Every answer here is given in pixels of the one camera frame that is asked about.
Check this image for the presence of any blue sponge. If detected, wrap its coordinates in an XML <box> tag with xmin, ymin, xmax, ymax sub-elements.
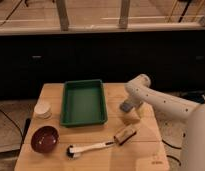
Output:
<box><xmin>120</xmin><ymin>101</ymin><xmax>133</xmax><ymax>113</ymax></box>

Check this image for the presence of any black cable on floor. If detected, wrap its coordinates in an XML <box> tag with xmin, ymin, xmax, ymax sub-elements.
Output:
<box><xmin>161</xmin><ymin>133</ymin><xmax>185</xmax><ymax>166</ymax></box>

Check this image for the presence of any white handled dish brush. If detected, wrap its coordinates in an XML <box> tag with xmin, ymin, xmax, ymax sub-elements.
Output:
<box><xmin>66</xmin><ymin>141</ymin><xmax>114</xmax><ymax>158</ymax></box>

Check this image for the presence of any wooden block scrubber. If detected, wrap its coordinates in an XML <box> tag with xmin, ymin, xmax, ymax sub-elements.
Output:
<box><xmin>114</xmin><ymin>125</ymin><xmax>137</xmax><ymax>145</ymax></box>

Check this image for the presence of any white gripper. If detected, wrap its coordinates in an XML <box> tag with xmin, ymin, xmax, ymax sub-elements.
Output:
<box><xmin>126</xmin><ymin>95</ymin><xmax>144</xmax><ymax>119</ymax></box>

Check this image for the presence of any green plastic tray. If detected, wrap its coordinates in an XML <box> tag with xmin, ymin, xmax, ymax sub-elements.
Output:
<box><xmin>60</xmin><ymin>79</ymin><xmax>107</xmax><ymax>127</ymax></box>

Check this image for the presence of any dark red bowl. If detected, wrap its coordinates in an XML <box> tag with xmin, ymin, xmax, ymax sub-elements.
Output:
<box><xmin>31</xmin><ymin>126</ymin><xmax>59</xmax><ymax>154</ymax></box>

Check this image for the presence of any black cable left floor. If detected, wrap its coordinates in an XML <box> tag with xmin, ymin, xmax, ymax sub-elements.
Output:
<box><xmin>0</xmin><ymin>105</ymin><xmax>24</xmax><ymax>144</ymax></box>

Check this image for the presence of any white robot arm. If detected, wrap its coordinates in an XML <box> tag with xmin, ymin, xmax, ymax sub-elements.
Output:
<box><xmin>125</xmin><ymin>74</ymin><xmax>205</xmax><ymax>171</ymax></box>

